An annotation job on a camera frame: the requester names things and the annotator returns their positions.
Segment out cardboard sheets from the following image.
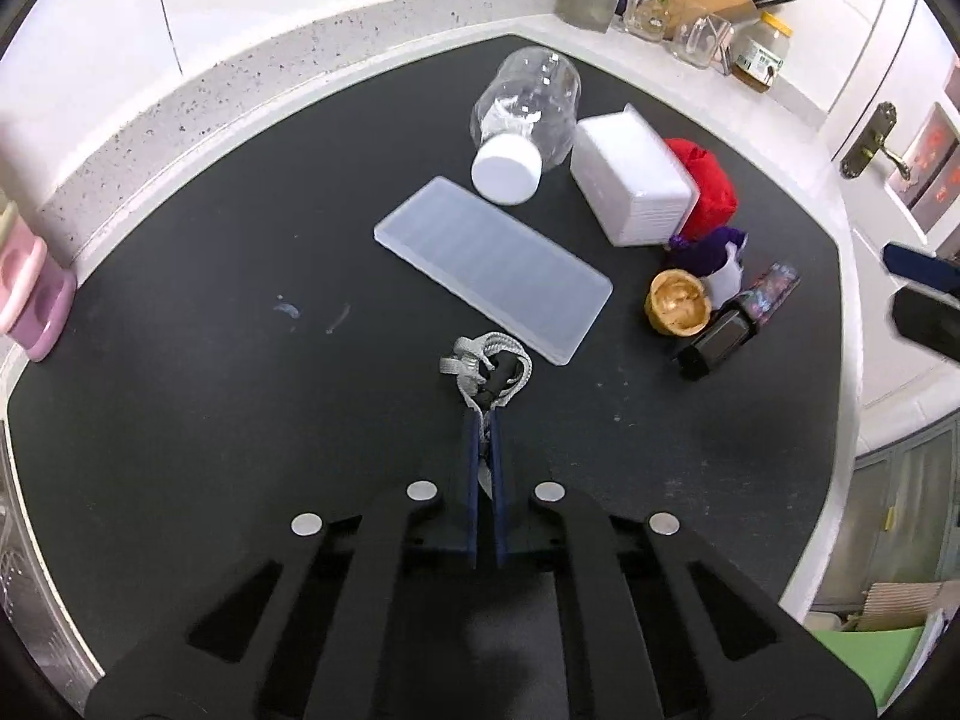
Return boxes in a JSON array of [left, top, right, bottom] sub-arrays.
[[840, 581, 950, 631]]

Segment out clear glass cup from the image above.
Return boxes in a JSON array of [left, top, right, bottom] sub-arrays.
[[622, 0, 674, 41]]

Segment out white crumpled paper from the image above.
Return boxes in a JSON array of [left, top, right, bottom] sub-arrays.
[[705, 251, 745, 308]]

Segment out pink plastic container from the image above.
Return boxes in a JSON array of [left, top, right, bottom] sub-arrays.
[[0, 229, 78, 361]]

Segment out green board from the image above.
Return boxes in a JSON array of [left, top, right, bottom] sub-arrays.
[[814, 626, 927, 713]]

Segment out framed red picture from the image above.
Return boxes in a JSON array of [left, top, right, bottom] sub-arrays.
[[887, 101, 960, 237]]

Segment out jar with yellow lid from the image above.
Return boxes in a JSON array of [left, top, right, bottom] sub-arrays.
[[731, 11, 794, 93]]

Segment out grey strap with black clip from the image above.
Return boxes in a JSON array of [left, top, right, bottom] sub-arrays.
[[439, 331, 535, 415]]

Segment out colourful patterned packet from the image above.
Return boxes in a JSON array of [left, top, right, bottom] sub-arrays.
[[739, 261, 801, 331]]

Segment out clear plastic bottle white cap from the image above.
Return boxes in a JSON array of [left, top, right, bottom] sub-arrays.
[[470, 46, 584, 205]]

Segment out white door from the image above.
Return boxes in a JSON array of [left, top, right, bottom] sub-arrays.
[[821, 0, 960, 421]]

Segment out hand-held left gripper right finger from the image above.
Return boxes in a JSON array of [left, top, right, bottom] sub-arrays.
[[491, 411, 879, 720]]

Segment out translucent plastic lid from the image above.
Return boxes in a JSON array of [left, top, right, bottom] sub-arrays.
[[373, 175, 614, 367]]

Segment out red cloth bag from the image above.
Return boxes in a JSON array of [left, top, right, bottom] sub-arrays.
[[666, 138, 738, 242]]

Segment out grey cabinet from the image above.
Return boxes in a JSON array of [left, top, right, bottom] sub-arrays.
[[814, 416, 960, 616]]

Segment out purple wrapper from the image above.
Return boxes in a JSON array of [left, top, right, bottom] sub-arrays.
[[670, 226, 751, 278]]

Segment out black table mat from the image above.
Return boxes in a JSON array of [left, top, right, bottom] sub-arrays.
[[6, 34, 841, 691]]

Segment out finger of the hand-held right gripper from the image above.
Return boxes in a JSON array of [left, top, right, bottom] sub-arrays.
[[889, 289, 960, 365], [883, 241, 960, 293]]

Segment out brass door handle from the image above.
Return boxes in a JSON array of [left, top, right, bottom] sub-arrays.
[[838, 101, 912, 181]]

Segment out white plastic container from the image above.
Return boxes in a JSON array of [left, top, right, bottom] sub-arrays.
[[570, 103, 701, 247]]

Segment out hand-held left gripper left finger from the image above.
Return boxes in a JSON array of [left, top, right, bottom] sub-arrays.
[[84, 409, 482, 720]]

